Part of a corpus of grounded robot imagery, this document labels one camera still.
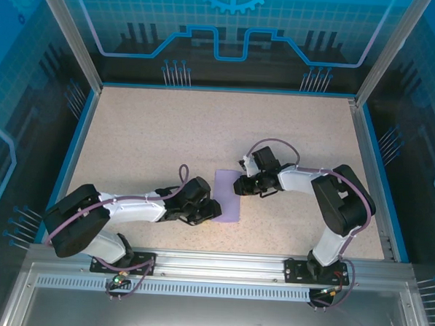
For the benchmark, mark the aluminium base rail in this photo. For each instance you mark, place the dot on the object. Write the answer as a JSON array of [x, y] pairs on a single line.
[[216, 261]]

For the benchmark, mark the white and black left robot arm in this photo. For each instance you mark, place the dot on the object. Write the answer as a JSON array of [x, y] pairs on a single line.
[[135, 208]]

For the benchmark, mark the aluminium frame post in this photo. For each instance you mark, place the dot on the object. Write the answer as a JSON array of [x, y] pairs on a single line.
[[69, 34], [393, 51]]

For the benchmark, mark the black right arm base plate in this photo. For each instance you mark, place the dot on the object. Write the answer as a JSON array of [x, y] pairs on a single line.
[[294, 271]]

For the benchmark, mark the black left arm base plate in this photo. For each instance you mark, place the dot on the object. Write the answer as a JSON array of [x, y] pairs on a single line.
[[144, 263]]

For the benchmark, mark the blue table edge strip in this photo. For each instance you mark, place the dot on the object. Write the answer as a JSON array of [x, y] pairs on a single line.
[[383, 179], [75, 152]]

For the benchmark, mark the metal front panel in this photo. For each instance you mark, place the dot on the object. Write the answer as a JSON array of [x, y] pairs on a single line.
[[213, 316]]

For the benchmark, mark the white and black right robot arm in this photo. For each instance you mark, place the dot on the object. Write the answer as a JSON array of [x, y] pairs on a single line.
[[297, 180]]

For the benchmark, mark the aluminium side rail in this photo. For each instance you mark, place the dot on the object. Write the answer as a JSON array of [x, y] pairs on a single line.
[[371, 178]]

